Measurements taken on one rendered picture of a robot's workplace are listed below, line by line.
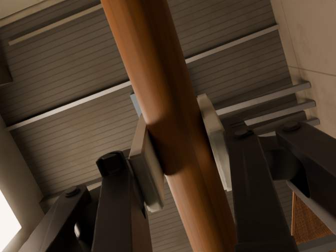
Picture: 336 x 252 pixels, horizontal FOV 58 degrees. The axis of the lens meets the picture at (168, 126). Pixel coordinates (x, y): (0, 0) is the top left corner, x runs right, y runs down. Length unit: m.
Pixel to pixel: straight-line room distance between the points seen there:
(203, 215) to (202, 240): 0.02
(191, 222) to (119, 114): 3.54
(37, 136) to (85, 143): 0.60
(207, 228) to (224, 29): 3.45
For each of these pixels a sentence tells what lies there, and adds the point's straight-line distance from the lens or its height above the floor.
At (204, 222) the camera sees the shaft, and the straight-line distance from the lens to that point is 0.18.
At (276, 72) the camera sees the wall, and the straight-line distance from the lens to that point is 3.75.
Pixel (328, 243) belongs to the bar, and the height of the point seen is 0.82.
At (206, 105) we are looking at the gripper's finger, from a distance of 0.17.
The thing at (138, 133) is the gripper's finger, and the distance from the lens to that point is 0.16.
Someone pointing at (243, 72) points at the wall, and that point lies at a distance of 3.65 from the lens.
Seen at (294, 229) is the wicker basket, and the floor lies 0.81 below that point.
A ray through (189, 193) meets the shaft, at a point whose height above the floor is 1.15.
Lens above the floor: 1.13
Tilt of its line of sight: 6 degrees up
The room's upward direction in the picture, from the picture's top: 110 degrees counter-clockwise
